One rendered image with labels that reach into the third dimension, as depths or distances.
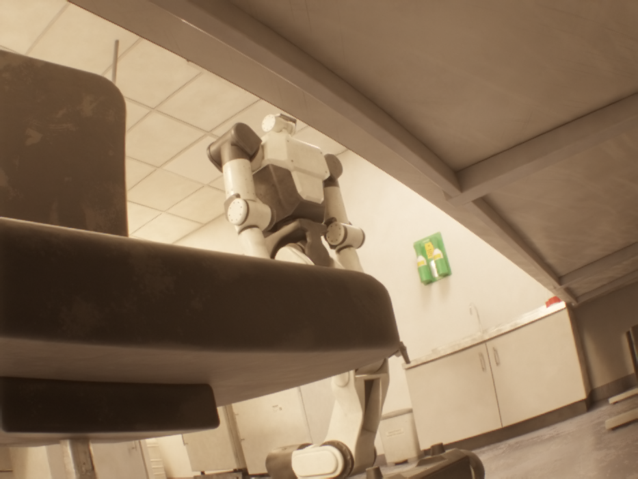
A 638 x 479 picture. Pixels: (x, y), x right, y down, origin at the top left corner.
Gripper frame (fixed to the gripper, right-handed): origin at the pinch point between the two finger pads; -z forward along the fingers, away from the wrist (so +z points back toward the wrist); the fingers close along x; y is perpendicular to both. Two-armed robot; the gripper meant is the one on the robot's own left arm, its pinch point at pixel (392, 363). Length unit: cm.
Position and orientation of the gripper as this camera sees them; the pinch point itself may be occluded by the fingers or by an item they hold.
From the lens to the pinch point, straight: 182.6
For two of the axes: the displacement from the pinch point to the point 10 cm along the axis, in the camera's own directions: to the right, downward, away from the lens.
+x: 6.6, -5.5, -5.0
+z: -3.4, -8.2, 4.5
